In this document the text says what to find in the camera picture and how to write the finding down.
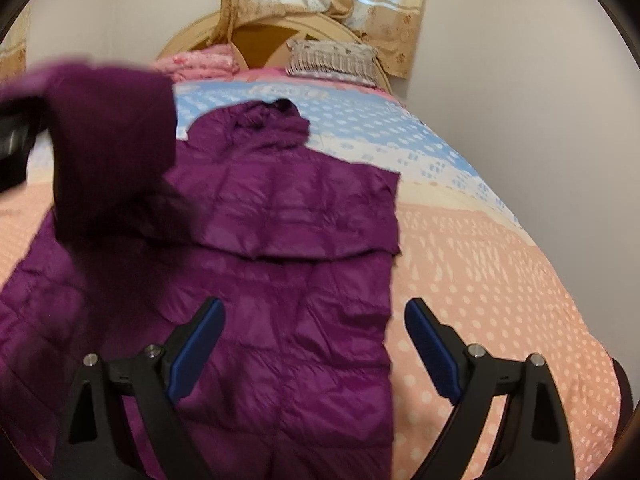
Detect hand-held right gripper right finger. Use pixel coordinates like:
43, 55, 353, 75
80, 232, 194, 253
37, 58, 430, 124
404, 297, 576, 480

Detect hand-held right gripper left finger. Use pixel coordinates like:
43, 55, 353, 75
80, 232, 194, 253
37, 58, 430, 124
54, 296, 227, 480

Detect purple down jacket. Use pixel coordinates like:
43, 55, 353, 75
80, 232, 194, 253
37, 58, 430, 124
0, 60, 403, 480

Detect beige floral side curtain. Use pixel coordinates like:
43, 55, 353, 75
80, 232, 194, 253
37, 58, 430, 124
0, 4, 32, 82

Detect dotted pastel bed quilt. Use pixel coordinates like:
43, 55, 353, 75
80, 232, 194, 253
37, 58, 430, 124
0, 67, 623, 480

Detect pink folded blanket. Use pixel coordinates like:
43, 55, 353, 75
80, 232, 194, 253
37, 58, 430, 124
152, 44, 242, 82

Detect cream wooden headboard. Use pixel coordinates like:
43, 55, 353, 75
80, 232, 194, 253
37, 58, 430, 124
155, 10, 396, 96

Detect grey patterned pillow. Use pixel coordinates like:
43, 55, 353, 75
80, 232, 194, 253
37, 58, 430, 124
286, 38, 386, 86

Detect beige floral window curtain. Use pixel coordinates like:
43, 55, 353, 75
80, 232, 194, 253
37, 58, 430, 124
219, 0, 432, 80

